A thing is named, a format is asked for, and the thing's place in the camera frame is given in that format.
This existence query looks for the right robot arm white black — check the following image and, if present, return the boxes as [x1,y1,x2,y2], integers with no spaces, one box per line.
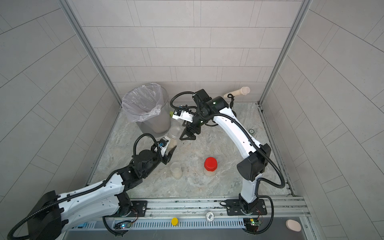
[170,89,286,215]

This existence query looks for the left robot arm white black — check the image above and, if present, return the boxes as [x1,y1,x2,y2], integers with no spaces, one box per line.
[7,134,175,240]

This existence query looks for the clear rice jar open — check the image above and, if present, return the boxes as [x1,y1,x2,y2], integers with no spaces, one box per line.
[170,162,183,180]

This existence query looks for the red lidded rice jar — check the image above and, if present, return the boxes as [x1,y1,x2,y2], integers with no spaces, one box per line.
[204,157,218,177]

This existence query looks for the black stand with round base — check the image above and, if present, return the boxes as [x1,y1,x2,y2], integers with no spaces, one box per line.
[227,94,235,108]

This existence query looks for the grey mesh waste bin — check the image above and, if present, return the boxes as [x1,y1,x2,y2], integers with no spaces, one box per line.
[135,102,171,137]

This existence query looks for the clear plastic bin liner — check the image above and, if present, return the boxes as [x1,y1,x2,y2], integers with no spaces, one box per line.
[122,83,169,123]

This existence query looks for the yellow round button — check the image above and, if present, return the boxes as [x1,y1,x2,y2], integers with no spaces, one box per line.
[171,218,179,226]

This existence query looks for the left circuit board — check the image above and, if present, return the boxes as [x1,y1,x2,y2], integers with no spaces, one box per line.
[114,221,132,230]

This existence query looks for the circuit board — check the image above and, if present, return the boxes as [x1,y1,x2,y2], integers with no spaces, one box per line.
[243,219,263,232]
[114,221,132,230]

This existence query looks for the right circuit board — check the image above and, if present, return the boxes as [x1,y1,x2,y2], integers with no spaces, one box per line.
[243,219,263,232]

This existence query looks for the pink oval pad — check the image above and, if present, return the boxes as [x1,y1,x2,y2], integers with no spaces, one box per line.
[286,219,302,232]

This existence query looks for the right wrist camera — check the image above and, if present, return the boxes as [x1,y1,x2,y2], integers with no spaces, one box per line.
[172,109,194,123]

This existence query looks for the beige handle on stand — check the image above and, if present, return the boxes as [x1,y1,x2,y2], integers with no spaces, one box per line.
[223,87,251,98]

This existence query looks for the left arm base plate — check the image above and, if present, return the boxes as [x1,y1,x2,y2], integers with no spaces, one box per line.
[116,201,148,218]

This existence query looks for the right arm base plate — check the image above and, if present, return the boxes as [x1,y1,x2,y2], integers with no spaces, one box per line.
[220,199,268,216]

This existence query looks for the aluminium rail frame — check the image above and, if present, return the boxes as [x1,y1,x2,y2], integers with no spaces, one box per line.
[68,196,310,231]

